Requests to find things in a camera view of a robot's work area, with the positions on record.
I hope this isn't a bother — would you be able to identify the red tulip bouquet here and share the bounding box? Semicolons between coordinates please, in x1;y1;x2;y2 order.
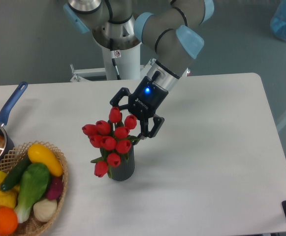
82;107;138;168

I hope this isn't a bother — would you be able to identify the purple red onion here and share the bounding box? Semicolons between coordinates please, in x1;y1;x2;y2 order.
46;177;64;200

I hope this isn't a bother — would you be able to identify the dark grey ribbed vase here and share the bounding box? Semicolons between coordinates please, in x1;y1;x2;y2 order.
95;145;135;181

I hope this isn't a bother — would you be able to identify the blue handled saucepan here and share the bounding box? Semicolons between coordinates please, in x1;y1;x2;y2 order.
0;82;28;161

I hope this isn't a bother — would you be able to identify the black cable on pedestal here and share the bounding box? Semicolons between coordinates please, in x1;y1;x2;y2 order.
109;39;122;81

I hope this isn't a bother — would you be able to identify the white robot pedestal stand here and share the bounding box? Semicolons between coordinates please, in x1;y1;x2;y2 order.
70;44;156;82

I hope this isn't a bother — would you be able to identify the orange fruit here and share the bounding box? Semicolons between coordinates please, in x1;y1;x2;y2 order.
0;207;18;236

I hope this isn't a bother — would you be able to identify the yellow bell pepper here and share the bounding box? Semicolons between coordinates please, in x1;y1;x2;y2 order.
0;188;18;212

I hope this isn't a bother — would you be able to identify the yellow squash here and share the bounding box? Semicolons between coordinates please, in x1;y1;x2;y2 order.
28;144;64;177

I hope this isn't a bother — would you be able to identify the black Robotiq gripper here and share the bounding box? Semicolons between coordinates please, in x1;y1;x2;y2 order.
109;76;169;140

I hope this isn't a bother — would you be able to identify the white garlic bulb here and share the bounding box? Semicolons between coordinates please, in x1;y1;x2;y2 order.
33;199;58;222

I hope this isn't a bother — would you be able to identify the green bok choy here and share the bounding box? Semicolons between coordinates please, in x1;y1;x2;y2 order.
14;163;50;224

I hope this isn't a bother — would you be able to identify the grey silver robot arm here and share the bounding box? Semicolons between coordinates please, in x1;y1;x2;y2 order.
63;0;214;140

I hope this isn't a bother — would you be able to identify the dark green cucumber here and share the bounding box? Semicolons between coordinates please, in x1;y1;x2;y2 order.
0;155;31;191

